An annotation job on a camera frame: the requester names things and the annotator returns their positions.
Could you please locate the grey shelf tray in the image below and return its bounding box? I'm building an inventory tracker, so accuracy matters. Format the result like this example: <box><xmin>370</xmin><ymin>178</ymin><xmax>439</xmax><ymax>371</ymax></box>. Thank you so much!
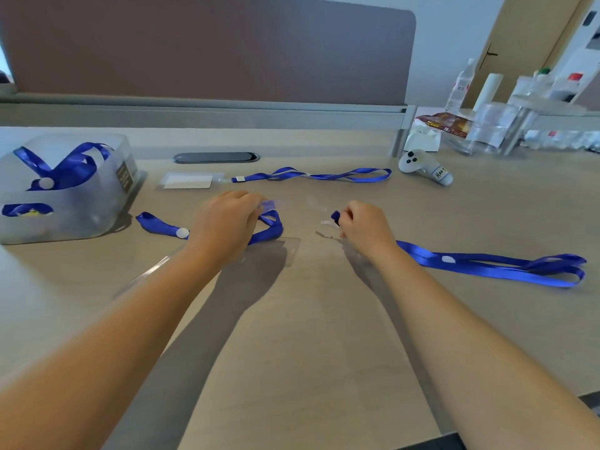
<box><xmin>508</xmin><ymin>93</ymin><xmax>588</xmax><ymax>118</ymax></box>

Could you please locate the blue lanyard with yellow spot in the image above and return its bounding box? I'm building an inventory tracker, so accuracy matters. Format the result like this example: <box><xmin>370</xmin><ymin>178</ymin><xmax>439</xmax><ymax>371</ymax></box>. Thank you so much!
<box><xmin>1</xmin><ymin>202</ymin><xmax>55</xmax><ymax>218</ymax></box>

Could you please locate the long blue lanyard clear clip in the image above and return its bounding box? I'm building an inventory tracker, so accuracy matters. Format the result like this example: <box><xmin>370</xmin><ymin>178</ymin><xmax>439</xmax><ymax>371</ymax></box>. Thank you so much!
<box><xmin>321</xmin><ymin>211</ymin><xmax>588</xmax><ymax>289</ymax></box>

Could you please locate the red cap bottle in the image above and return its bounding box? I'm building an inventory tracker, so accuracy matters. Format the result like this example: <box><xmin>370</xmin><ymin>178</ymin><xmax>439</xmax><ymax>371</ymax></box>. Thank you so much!
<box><xmin>547</xmin><ymin>73</ymin><xmax>585</xmax><ymax>104</ymax></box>

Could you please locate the clear water bottle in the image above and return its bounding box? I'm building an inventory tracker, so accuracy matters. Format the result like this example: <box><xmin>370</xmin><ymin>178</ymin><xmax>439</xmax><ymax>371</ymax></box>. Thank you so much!
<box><xmin>444</xmin><ymin>58</ymin><xmax>477</xmax><ymax>114</ymax></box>

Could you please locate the person's right forearm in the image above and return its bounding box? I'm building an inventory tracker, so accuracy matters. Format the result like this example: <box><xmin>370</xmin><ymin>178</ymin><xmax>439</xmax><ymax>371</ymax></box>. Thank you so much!
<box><xmin>370</xmin><ymin>241</ymin><xmax>600</xmax><ymax>450</ymax></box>

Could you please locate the beige wooden door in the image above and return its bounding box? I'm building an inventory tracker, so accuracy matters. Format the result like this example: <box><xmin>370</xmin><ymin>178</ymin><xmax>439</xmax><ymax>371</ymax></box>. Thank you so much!
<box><xmin>463</xmin><ymin>0</ymin><xmax>587</xmax><ymax>109</ymax></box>

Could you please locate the brown snack packet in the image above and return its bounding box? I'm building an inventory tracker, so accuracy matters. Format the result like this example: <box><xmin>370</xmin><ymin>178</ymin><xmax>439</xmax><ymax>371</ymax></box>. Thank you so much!
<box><xmin>415</xmin><ymin>112</ymin><xmax>475</xmax><ymax>139</ymax></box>

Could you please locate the clear plastic badge holder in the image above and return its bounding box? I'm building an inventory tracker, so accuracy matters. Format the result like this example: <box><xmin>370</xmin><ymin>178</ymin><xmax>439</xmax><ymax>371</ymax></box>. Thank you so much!
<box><xmin>112</xmin><ymin>236</ymin><xmax>302</xmax><ymax>298</ymax></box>

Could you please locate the white handheld controller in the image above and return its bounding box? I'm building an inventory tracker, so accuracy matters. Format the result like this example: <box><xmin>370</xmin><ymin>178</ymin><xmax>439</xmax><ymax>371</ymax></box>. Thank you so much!
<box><xmin>398</xmin><ymin>149</ymin><xmax>454</xmax><ymax>187</ymax></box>

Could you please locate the green cap bottle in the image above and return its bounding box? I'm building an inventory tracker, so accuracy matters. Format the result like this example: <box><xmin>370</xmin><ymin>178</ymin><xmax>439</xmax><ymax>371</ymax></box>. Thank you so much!
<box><xmin>533</xmin><ymin>67</ymin><xmax>555</xmax><ymax>97</ymax></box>

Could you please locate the grey divider rail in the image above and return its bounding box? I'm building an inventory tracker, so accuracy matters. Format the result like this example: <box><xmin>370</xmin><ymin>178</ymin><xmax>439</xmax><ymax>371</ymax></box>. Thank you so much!
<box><xmin>0</xmin><ymin>92</ymin><xmax>418</xmax><ymax>157</ymax></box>

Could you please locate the person's left forearm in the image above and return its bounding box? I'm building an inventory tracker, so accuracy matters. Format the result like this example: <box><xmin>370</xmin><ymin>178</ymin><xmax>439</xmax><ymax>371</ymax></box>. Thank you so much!
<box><xmin>0</xmin><ymin>236</ymin><xmax>236</xmax><ymax>450</ymax></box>

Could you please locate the white card badge holder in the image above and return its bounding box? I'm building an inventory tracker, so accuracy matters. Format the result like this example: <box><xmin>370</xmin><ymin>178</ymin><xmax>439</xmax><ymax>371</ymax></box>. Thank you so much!
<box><xmin>159</xmin><ymin>172</ymin><xmax>227</xmax><ymax>190</ymax></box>

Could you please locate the brown desk divider panel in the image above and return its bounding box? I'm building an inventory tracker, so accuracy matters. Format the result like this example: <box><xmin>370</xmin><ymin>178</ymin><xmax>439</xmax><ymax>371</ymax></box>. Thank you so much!
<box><xmin>0</xmin><ymin>0</ymin><xmax>417</xmax><ymax>107</ymax></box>

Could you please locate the person's left hand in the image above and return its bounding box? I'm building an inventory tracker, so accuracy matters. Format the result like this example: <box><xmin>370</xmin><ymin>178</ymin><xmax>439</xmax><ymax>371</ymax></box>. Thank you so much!
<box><xmin>187</xmin><ymin>190</ymin><xmax>270</xmax><ymax>265</ymax></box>

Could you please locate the blue lanyard with white button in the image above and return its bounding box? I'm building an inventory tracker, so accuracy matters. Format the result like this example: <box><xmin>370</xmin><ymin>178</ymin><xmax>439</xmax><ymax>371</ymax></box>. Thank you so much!
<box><xmin>135</xmin><ymin>199</ymin><xmax>285</xmax><ymax>246</ymax></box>

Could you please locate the clear plastic container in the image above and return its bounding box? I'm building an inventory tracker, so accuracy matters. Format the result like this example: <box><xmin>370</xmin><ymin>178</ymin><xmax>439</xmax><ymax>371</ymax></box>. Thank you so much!
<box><xmin>442</xmin><ymin>102</ymin><xmax>519</xmax><ymax>155</ymax></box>

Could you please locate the person's right hand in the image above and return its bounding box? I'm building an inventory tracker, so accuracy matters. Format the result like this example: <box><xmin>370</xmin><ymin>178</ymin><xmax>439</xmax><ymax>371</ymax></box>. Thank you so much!
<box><xmin>337</xmin><ymin>200</ymin><xmax>399</xmax><ymax>261</ymax></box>

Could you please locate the black oval cable grommet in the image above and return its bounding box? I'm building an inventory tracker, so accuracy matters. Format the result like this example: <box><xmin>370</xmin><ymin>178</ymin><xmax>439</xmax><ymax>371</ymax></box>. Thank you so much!
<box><xmin>173</xmin><ymin>152</ymin><xmax>260</xmax><ymax>165</ymax></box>

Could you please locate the white paper roll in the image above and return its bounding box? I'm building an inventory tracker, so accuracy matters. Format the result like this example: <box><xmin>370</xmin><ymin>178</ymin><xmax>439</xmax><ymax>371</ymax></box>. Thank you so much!
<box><xmin>472</xmin><ymin>73</ymin><xmax>504</xmax><ymax>113</ymax></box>

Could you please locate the translucent plastic storage bin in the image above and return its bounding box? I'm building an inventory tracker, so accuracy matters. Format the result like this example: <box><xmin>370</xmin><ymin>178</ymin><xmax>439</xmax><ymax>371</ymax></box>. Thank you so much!
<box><xmin>0</xmin><ymin>133</ymin><xmax>149</xmax><ymax>246</ymax></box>

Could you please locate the row of small bottles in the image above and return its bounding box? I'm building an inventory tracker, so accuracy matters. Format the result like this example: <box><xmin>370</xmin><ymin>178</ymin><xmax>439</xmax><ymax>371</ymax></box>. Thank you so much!
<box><xmin>524</xmin><ymin>129</ymin><xmax>600</xmax><ymax>153</ymax></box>

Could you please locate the blue lanyard with white clasp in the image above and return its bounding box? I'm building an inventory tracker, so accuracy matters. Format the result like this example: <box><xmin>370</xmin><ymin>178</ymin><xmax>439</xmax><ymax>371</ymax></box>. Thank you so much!
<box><xmin>232</xmin><ymin>167</ymin><xmax>393</xmax><ymax>184</ymax></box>

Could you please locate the blue lanyard looped in bin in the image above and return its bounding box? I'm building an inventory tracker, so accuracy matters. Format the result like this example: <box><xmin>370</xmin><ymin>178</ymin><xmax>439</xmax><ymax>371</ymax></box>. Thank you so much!
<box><xmin>13</xmin><ymin>142</ymin><xmax>114</xmax><ymax>192</ymax></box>

